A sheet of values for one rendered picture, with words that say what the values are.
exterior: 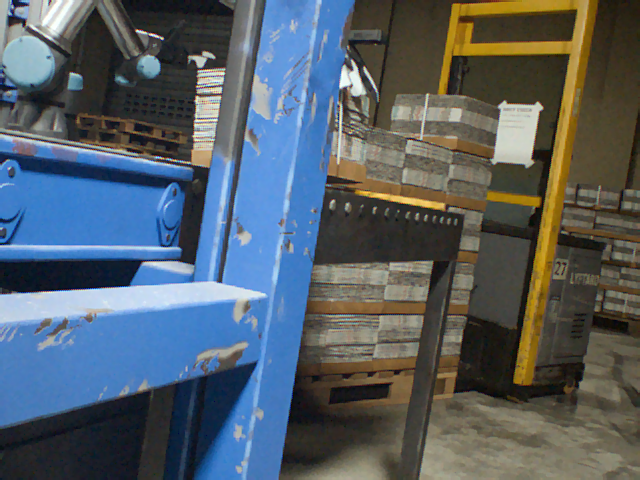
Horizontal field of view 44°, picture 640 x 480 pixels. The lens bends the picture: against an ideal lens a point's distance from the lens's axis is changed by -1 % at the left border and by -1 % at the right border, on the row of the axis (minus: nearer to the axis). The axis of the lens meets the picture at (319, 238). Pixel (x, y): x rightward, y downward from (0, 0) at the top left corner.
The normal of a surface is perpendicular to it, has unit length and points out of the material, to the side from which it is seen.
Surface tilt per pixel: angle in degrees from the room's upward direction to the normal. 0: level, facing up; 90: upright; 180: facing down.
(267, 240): 90
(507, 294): 90
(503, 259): 90
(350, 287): 90
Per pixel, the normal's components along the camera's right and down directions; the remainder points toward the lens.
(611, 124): -0.40, -0.02
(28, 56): 0.05, 0.18
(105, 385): 0.90, 0.17
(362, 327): 0.69, 0.15
